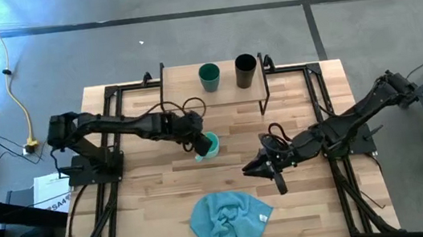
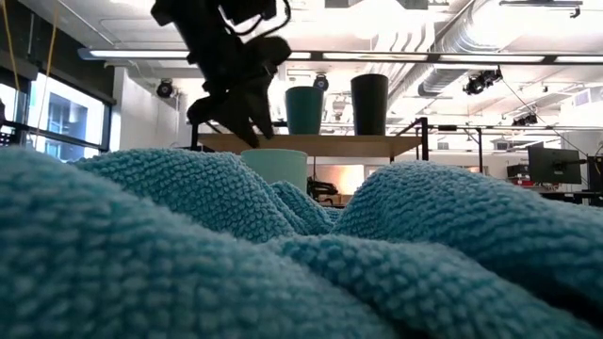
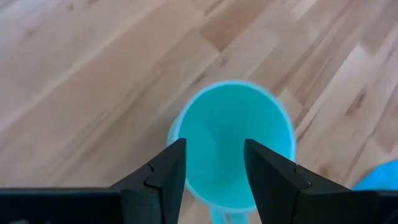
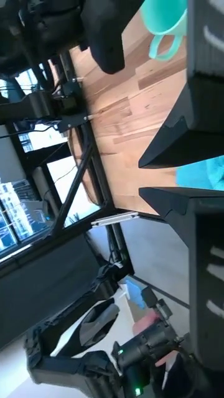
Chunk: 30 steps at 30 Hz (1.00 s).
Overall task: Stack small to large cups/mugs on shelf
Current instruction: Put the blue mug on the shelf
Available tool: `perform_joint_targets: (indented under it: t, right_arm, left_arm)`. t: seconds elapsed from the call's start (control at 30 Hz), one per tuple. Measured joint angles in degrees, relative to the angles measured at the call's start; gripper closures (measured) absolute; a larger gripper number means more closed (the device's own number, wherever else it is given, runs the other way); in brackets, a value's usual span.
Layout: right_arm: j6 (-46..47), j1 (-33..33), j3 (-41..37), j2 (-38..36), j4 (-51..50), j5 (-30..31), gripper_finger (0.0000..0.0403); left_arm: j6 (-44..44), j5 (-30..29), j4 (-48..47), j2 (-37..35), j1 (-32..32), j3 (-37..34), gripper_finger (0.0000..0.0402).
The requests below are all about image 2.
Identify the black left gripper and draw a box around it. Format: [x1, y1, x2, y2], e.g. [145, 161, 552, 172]
[187, 35, 293, 150]

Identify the dark green cup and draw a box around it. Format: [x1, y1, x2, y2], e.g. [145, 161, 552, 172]
[285, 86, 325, 137]

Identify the light teal mug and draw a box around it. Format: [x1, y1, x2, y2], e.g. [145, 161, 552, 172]
[240, 149, 308, 193]

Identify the tall black cup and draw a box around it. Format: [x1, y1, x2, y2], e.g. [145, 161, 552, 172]
[350, 73, 390, 137]

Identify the wooden shelf with black legs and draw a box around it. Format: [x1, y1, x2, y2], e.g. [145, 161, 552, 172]
[190, 116, 431, 164]

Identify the long ceiling strip light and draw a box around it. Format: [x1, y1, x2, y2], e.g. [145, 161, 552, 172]
[77, 46, 603, 66]

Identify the blue microfibre towel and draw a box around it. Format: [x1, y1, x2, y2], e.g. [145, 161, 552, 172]
[0, 146, 603, 339]

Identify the black framed window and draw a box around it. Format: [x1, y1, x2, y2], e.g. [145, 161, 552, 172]
[0, 70, 117, 164]

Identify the black computer monitor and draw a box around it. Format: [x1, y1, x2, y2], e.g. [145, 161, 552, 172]
[527, 146, 583, 186]

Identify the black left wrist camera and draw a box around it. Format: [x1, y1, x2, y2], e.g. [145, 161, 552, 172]
[219, 0, 279, 25]

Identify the silver ventilation duct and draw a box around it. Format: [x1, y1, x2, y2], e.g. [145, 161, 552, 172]
[416, 0, 505, 98]

